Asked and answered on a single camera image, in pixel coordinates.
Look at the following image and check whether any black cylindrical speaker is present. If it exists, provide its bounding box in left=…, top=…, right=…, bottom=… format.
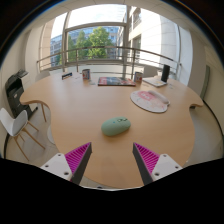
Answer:
left=160, top=64, right=171, bottom=84

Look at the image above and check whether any metal window railing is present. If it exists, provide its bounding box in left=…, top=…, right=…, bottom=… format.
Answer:
left=35, top=45, right=183, bottom=79

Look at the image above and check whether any round white pink mouse pad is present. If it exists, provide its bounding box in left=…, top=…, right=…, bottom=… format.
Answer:
left=130, top=89, right=171, bottom=114

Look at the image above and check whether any mint green computer mouse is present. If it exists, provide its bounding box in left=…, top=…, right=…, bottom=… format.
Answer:
left=100, top=116, right=132, bottom=137

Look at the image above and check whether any red and dark magazine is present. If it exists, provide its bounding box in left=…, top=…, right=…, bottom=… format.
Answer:
left=97, top=76, right=137, bottom=88

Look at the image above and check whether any white illustrated book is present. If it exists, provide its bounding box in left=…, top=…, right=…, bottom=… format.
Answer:
left=142, top=76, right=168, bottom=88

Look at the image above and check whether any dark blue stapler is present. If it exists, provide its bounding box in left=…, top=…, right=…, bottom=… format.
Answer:
left=61, top=71, right=73, bottom=81

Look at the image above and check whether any blue and white printed mug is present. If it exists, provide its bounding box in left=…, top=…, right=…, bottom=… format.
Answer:
left=81, top=68, right=92, bottom=81

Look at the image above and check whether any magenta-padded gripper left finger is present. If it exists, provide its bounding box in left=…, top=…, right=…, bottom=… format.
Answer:
left=40, top=142, right=93, bottom=186

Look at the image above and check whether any black office printer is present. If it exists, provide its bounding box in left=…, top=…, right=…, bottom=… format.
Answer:
left=4, top=69, right=38, bottom=118

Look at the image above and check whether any white plastic chair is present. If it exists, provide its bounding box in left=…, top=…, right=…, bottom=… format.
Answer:
left=35, top=70, right=51, bottom=83
left=143, top=64, right=162, bottom=78

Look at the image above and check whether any white chair with wooden legs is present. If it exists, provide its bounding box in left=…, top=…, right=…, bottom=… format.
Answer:
left=0, top=107, right=46, bottom=162

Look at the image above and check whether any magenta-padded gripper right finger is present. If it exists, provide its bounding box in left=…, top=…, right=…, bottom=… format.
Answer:
left=132, top=142, right=184, bottom=186

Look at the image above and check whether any grey-green door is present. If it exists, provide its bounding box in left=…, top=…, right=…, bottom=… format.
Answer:
left=199, top=64, right=212, bottom=100

